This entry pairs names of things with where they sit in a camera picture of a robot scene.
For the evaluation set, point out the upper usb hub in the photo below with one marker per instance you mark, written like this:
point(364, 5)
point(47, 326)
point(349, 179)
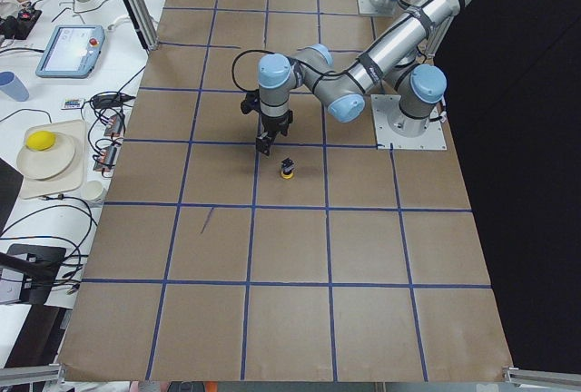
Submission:
point(115, 126)

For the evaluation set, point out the white paper cup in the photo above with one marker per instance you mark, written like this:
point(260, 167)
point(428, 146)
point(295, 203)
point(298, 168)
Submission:
point(94, 193)

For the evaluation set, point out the small colourful card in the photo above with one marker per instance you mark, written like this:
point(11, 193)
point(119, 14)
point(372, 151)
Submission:
point(73, 104)

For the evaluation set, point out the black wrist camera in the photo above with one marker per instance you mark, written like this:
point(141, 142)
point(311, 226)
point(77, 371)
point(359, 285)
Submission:
point(251, 102)

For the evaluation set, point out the black inline power brick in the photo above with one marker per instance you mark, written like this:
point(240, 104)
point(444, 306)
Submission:
point(110, 100)

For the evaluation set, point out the blue teach pendant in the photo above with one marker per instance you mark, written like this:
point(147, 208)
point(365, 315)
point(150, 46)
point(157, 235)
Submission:
point(72, 51)

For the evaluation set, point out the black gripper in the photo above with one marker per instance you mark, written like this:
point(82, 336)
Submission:
point(275, 124)

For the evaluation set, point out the beige serving tray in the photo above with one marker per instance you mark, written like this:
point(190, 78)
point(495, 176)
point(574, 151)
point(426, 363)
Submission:
point(73, 176)

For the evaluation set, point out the beige round plate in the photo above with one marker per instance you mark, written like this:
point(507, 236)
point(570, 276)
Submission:
point(46, 164)

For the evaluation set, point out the usb hub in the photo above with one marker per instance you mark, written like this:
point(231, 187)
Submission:
point(115, 126)
point(105, 159)

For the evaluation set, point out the black joystick controller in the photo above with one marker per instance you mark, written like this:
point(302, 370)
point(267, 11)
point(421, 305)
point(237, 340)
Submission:
point(18, 28)

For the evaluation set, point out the blue plastic cup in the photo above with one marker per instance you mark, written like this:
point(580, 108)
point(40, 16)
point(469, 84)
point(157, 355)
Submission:
point(12, 86)

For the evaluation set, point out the aluminium rail bottom right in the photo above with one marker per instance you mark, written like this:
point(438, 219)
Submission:
point(538, 378)

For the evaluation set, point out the black camera stand base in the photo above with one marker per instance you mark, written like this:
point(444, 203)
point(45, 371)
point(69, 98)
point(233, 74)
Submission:
point(28, 273)

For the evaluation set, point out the yellow lemon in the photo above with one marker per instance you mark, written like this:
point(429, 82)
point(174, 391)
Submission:
point(40, 141)

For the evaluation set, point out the yellow push button switch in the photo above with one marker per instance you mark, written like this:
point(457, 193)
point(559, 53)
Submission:
point(287, 168)

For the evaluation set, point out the aluminium rail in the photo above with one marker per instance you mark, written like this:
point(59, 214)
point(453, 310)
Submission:
point(29, 375)
point(538, 378)

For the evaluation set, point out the lower usb hub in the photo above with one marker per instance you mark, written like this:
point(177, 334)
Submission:
point(105, 159)

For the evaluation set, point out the aluminium rail bottom left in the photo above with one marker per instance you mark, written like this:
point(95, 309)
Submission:
point(29, 375)

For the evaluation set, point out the aluminium frame post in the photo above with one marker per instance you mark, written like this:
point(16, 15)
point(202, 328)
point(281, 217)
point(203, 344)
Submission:
point(142, 23)

